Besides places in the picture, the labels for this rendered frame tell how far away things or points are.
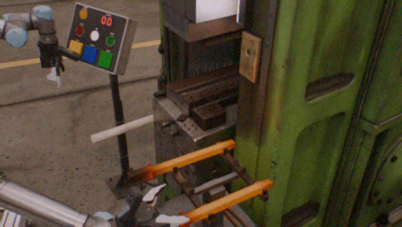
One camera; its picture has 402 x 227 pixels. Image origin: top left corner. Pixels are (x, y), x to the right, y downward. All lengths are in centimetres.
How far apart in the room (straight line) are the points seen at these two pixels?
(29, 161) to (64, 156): 23
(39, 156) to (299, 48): 223
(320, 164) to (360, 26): 68
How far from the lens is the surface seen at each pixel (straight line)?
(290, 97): 144
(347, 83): 170
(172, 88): 181
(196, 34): 158
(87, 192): 278
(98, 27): 210
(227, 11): 157
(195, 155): 147
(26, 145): 327
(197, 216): 128
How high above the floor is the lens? 194
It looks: 35 degrees down
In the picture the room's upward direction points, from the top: 2 degrees clockwise
